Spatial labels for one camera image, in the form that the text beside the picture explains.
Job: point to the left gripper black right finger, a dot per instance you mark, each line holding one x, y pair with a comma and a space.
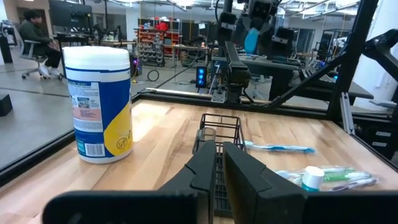
245, 186

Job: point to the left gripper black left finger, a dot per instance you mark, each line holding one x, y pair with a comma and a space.
202, 174

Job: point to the light blue object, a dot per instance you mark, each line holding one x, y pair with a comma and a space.
251, 42

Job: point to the large black monitor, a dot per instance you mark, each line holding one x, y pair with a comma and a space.
68, 14

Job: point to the teal mouthwash bottle white cap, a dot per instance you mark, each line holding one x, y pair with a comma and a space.
312, 177

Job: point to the small black box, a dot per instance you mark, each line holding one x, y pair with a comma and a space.
5, 105

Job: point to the black desk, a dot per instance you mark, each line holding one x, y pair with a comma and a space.
280, 67

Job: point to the person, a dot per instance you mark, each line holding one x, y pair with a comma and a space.
32, 32

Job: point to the red bin storage shelf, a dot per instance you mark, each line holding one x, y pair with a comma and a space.
149, 40

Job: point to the purple white toothbrush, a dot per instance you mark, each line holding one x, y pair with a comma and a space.
351, 185

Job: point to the blue white toothbrush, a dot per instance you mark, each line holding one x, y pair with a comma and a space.
280, 148

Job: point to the grey office chair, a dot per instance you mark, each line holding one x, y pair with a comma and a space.
29, 53

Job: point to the computer tower blue lights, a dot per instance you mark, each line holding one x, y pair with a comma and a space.
201, 77

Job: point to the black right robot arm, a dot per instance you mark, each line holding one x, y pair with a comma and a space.
237, 74

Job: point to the white blue wipes canister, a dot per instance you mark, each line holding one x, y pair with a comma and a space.
99, 102

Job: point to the green white toothbrush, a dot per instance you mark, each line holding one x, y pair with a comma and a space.
345, 177
339, 170

